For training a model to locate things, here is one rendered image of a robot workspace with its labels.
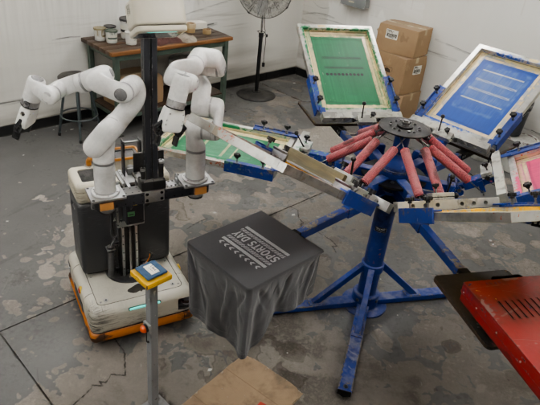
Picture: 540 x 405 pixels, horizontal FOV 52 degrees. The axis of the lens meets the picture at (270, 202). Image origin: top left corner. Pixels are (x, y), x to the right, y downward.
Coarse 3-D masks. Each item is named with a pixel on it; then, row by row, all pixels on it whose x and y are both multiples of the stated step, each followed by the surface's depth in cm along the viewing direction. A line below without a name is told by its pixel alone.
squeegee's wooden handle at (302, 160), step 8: (288, 152) 279; (296, 152) 277; (288, 160) 278; (296, 160) 276; (304, 160) 273; (312, 160) 271; (304, 168) 272; (312, 168) 270; (320, 168) 267; (328, 168) 265; (320, 176) 266; (328, 176) 264; (336, 176) 261; (344, 176) 259
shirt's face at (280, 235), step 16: (240, 224) 279; (256, 224) 281; (272, 224) 282; (192, 240) 263; (208, 240) 265; (272, 240) 270; (288, 240) 271; (304, 240) 272; (208, 256) 254; (224, 256) 255; (288, 256) 260; (304, 256) 261; (240, 272) 246; (256, 272) 247; (272, 272) 248
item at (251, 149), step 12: (192, 120) 238; (204, 120) 234; (216, 132) 229; (228, 132) 256; (240, 144) 220; (252, 144) 271; (252, 156) 215; (264, 156) 212; (276, 168) 208; (288, 168) 207; (300, 180) 216; (312, 180) 221; (336, 192) 238
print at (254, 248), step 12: (228, 240) 266; (240, 240) 267; (252, 240) 268; (264, 240) 269; (240, 252) 259; (252, 252) 260; (264, 252) 260; (276, 252) 261; (252, 264) 252; (264, 264) 252
